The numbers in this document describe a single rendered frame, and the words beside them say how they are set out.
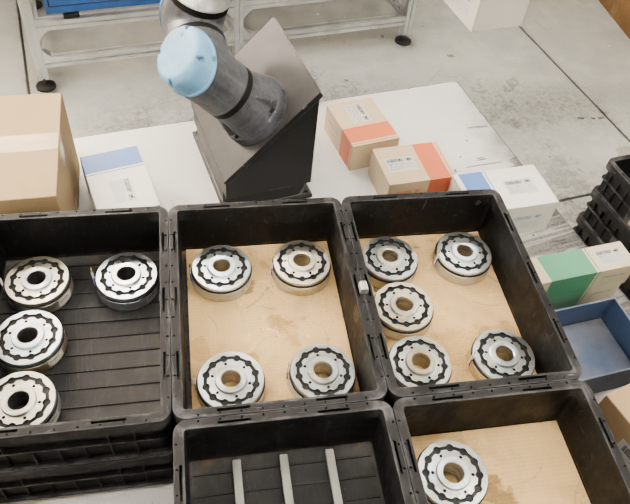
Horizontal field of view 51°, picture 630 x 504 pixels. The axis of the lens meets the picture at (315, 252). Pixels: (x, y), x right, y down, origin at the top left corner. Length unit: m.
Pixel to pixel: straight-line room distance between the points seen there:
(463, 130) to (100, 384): 1.11
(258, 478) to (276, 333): 0.25
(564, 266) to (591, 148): 1.77
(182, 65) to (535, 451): 0.87
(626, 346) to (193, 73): 0.96
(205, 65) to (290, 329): 0.49
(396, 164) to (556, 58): 2.17
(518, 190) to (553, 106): 1.76
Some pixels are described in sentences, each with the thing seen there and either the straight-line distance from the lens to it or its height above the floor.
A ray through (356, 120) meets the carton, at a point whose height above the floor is 0.77.
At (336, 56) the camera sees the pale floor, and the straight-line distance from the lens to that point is 3.24.
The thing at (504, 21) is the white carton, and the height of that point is 1.06.
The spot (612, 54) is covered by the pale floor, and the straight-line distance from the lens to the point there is 3.78.
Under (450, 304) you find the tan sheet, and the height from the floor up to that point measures 0.83.
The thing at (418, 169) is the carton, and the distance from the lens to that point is 1.51.
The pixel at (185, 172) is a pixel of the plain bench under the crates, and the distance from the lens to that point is 1.56.
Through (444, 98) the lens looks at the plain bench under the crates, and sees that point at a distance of 1.86.
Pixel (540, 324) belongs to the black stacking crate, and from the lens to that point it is 1.14.
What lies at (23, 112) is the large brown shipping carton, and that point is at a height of 0.90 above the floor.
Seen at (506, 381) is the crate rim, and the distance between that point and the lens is 1.02.
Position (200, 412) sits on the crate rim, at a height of 0.93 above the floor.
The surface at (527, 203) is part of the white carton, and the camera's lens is 1.49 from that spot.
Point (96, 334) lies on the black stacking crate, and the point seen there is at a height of 0.83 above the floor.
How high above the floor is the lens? 1.76
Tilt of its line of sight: 49 degrees down
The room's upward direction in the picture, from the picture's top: 7 degrees clockwise
